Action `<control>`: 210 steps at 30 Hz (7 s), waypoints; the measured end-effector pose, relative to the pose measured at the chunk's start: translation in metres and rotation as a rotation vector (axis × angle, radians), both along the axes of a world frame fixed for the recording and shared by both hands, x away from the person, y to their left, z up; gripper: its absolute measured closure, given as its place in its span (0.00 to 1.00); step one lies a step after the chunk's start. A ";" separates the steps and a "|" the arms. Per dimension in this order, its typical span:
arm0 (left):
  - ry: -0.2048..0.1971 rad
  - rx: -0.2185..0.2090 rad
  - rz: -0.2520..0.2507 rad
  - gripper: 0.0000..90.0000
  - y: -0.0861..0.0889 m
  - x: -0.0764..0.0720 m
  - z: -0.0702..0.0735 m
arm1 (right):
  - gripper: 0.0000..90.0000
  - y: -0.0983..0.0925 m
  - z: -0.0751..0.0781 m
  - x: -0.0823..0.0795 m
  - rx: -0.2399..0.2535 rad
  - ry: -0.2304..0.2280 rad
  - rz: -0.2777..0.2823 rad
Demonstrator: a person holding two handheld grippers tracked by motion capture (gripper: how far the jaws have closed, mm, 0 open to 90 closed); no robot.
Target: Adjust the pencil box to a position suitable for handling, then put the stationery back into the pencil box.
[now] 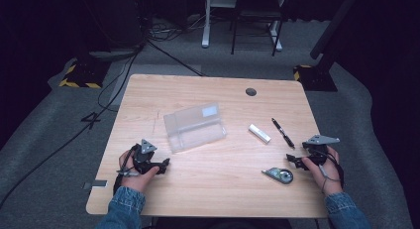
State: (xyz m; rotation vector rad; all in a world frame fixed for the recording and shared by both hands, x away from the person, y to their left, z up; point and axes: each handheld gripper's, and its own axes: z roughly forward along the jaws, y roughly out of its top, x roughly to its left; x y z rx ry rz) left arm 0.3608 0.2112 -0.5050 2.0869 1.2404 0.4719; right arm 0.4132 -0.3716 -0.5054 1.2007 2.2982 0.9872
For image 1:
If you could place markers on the person's left hand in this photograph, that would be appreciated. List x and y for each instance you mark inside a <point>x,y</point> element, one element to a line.
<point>137,181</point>

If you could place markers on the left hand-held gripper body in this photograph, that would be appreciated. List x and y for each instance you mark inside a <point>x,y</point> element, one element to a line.
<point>142,156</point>

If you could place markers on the white desk leg frame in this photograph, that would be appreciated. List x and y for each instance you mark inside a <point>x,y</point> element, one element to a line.
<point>207,21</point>

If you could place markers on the grey correction tape dispenser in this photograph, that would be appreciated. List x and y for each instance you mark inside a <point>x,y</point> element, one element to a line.
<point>279,175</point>

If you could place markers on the black pen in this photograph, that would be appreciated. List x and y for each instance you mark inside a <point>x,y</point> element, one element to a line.
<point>283,132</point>

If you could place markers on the clear plastic pencil case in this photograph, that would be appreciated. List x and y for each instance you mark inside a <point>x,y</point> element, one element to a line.
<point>194,127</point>

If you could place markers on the white eraser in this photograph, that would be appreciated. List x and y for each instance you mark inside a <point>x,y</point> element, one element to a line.
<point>259,133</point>

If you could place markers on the black metal chair frame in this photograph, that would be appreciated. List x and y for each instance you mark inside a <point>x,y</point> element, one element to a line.
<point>256,17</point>

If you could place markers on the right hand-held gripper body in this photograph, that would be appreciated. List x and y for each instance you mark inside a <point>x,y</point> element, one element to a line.
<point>318,151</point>

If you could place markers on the person's right hand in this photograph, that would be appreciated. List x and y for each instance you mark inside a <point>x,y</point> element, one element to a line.
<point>325,176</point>

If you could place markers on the dark equipment cabinet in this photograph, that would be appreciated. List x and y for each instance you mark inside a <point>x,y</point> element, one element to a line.
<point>112,17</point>

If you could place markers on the yellow black striped stand base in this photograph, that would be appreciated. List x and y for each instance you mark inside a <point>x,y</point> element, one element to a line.
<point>312,77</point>
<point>84,75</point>

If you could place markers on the black slanted stand post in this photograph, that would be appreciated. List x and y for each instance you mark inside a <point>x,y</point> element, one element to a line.
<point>333,24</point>

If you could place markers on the grey tape strip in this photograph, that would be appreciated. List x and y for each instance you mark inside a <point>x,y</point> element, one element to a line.
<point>95,184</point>

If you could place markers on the dark round table grommet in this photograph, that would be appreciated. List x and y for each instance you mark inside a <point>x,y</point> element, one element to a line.
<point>251,91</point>

